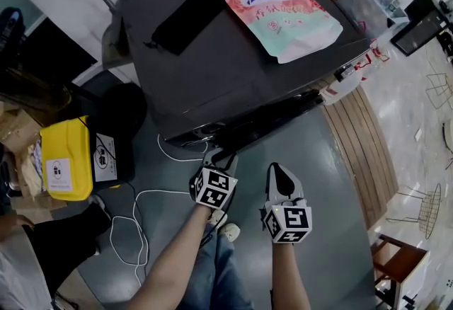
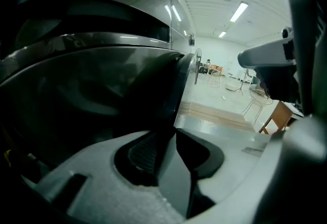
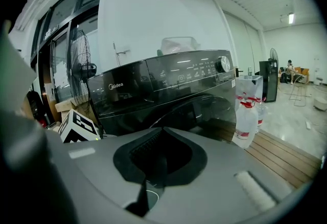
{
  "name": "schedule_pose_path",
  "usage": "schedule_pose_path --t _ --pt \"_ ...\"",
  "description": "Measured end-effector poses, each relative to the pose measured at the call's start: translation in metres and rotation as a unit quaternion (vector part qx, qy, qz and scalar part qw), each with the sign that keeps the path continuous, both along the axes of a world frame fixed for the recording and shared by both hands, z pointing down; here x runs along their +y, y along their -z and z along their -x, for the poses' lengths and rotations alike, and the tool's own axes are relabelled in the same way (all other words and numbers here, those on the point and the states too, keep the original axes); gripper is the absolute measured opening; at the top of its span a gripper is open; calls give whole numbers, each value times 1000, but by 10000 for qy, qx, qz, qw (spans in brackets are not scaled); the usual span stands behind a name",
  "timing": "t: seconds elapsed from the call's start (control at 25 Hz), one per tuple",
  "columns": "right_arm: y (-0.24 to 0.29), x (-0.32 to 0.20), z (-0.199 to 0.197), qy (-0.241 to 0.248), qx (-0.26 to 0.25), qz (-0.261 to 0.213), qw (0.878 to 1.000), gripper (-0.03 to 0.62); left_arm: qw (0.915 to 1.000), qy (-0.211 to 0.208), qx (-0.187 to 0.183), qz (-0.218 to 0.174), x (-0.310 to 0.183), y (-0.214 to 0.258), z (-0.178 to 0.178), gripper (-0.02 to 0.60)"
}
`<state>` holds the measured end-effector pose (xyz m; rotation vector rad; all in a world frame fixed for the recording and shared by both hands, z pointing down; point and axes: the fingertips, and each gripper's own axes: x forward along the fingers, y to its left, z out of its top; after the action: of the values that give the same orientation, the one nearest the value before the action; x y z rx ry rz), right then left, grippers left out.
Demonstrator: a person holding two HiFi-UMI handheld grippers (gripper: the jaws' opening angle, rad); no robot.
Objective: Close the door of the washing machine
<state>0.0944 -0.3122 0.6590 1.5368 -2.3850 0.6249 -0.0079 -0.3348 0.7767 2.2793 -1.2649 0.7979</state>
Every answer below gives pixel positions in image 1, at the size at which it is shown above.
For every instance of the wooden table with white top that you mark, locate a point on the wooden table with white top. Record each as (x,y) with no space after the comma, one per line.
(396,259)

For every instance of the beige crumpled cloth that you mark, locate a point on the beige crumpled cloth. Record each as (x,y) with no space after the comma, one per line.
(30,177)

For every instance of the wooden slatted platform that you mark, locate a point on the wooden slatted platform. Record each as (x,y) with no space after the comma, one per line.
(361,160)

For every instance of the person's blue jeans legs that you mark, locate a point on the person's blue jeans legs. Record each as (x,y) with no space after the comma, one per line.
(219,273)

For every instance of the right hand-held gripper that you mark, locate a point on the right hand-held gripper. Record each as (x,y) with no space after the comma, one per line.
(288,225)

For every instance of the brown cardboard box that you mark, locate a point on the brown cardboard box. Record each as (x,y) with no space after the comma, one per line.
(17,131)

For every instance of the tall black cabinet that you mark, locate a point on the tall black cabinet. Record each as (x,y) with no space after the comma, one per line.
(424,25)

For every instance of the pink detergent refill pouch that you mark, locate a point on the pink detergent refill pouch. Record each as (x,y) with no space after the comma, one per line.
(286,18)

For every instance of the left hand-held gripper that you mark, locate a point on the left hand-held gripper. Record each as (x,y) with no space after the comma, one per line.
(214,188)

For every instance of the person's right forearm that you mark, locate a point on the person's right forearm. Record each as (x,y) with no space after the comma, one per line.
(292,276)

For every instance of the black rectangular case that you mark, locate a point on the black rectangular case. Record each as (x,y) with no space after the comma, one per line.
(56,54)

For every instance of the person's left forearm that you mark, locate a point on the person's left forearm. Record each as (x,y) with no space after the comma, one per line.
(170,259)

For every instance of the black washing machine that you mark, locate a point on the black washing machine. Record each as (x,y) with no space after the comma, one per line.
(219,75)

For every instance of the black bin with yellow lid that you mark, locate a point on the black bin with yellow lid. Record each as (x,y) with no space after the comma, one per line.
(67,156)

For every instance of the blue checked cloth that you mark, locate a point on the blue checked cloth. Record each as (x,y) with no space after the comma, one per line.
(38,160)

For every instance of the black cloth pouch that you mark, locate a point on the black cloth pouch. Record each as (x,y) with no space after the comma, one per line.
(187,18)

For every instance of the person's white shoe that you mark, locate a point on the person's white shoe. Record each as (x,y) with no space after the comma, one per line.
(217,218)
(230,232)

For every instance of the grey utility box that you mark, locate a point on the grey utility box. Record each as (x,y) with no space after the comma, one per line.
(115,43)

